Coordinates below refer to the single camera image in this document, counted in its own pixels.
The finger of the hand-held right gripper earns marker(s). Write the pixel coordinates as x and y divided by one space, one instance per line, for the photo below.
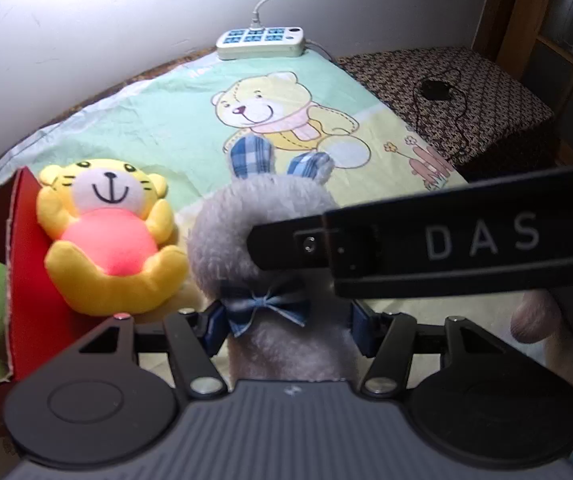
286 242

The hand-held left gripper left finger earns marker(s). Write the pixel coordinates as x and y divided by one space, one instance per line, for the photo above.
212 330

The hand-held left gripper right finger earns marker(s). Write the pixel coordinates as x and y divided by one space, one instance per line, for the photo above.
365 330

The large white bunny plush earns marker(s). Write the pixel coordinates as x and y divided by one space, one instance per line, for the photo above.
226 227

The yellow tiger plush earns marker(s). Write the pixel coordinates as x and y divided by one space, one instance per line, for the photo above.
111 240

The red cardboard box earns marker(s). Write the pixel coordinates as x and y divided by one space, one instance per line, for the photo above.
26 240

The person's right hand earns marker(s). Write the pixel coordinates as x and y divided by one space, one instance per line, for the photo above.
536 317

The green bear printed blanket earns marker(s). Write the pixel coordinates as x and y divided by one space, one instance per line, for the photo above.
166 110

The white blue power strip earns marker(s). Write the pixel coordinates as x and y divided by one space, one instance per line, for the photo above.
261 50

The wooden glass door cabinet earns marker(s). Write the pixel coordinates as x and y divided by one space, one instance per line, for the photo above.
526 0

